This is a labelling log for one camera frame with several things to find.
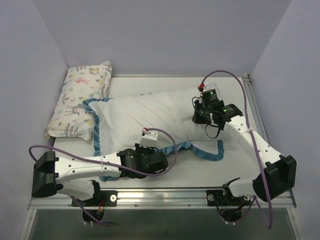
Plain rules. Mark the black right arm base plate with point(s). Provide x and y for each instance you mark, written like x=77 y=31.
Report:
x=217 y=197

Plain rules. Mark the white pillow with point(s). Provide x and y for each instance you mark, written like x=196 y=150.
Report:
x=172 y=111

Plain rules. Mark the aluminium mounting rail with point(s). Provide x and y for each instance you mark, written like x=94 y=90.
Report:
x=171 y=198

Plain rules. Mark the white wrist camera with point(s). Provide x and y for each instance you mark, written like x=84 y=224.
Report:
x=149 y=138
x=207 y=87

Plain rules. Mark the blue white plush pillowcase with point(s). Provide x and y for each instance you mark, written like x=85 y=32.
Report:
x=116 y=128

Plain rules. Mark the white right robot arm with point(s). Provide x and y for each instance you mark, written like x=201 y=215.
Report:
x=277 y=172

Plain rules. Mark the animal print small pillow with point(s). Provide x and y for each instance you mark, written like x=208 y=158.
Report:
x=70 y=119

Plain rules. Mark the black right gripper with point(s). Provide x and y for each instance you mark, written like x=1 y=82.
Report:
x=198 y=116

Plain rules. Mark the aluminium side frame rail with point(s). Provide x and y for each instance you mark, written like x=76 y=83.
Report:
x=260 y=127

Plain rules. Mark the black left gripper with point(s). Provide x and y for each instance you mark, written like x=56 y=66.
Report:
x=158 y=161

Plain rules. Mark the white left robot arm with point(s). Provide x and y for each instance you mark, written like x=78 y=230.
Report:
x=74 y=176

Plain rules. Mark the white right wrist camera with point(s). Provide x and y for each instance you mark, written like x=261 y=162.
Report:
x=207 y=87

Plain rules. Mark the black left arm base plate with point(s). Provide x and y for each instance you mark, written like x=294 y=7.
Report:
x=106 y=198

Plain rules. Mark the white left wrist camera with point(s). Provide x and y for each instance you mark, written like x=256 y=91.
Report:
x=149 y=138

